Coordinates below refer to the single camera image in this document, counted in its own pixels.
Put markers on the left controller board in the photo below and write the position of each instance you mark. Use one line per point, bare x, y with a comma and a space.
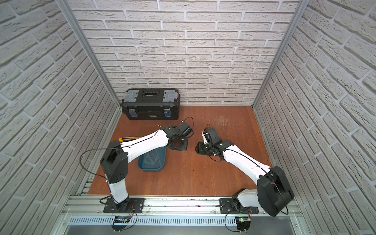
121, 223

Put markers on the black plastic toolbox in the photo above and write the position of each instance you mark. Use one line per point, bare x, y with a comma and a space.
151, 104

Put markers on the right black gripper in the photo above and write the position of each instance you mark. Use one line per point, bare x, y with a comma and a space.
199, 149

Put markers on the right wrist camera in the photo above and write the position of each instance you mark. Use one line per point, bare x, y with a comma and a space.
211, 136

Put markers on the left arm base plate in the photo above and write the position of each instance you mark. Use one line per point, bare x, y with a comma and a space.
131, 204

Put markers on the yellow black utility knife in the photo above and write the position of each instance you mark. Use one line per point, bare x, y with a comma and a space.
127, 139

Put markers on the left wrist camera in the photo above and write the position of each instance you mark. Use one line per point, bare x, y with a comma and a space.
185, 130

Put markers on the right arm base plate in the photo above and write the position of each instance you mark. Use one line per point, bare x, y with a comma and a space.
229, 205

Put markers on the teal plastic storage box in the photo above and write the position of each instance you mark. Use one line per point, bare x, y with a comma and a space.
153, 161

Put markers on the controller board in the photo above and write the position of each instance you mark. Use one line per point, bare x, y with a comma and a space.
243, 223
121, 223

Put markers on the right controller board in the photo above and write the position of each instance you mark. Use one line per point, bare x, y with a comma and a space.
243, 223

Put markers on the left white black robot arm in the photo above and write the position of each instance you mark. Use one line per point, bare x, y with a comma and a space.
116, 158

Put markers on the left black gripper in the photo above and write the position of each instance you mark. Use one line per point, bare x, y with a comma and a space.
178, 142

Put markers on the aluminium front rail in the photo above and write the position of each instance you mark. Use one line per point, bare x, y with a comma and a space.
151, 205

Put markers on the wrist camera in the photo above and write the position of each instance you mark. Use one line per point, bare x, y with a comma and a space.
211, 136
185, 130

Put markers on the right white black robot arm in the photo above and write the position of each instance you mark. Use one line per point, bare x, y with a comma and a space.
273, 192

